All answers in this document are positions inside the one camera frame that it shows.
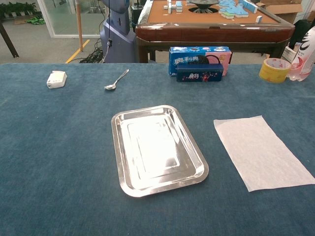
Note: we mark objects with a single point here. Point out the white paper pad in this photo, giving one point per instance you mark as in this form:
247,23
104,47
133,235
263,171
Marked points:
258,152

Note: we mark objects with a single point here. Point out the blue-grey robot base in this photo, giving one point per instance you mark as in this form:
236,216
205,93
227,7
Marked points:
118,37

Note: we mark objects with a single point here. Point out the silver metal tray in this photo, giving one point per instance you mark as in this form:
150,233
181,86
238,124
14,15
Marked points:
157,152

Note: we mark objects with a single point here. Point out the metal spoon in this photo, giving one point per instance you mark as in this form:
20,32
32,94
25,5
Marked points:
110,86

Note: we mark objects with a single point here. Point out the dark blue small box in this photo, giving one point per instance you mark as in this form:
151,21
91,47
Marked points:
199,73

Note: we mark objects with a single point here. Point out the blue Oreo cookie box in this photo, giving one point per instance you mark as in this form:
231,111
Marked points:
197,52

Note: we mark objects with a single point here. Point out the brown mahjong table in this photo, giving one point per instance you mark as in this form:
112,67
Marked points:
209,32

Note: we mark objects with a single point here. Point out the small white box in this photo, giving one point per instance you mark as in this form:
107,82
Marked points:
56,80

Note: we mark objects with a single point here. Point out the blue table cloth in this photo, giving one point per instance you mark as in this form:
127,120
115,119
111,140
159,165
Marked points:
49,147

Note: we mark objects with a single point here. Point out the yellow tape roll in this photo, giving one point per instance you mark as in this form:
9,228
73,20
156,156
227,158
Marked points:
270,73

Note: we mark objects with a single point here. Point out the wooden pole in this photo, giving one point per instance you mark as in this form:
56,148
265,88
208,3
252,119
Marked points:
79,24

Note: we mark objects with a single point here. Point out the black mahjong table centre console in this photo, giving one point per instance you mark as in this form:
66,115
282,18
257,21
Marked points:
203,5

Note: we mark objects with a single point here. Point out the pile of blue mahjong tiles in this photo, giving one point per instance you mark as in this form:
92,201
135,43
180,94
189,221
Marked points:
232,9

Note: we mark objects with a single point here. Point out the single blue white mahjong tile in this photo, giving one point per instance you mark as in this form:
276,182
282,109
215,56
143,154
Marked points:
259,18

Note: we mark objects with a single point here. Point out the white pink plastic bottle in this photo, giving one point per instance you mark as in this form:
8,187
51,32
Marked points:
305,56

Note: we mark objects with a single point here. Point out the dark table leg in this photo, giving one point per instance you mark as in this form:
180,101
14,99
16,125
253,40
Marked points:
9,44

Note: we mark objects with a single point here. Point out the cardboard box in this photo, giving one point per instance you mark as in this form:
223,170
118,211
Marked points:
283,9

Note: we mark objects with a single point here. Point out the green potted plants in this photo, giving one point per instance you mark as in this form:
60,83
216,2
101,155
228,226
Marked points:
17,8

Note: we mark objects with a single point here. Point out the glass partition frame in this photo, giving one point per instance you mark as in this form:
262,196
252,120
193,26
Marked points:
64,24

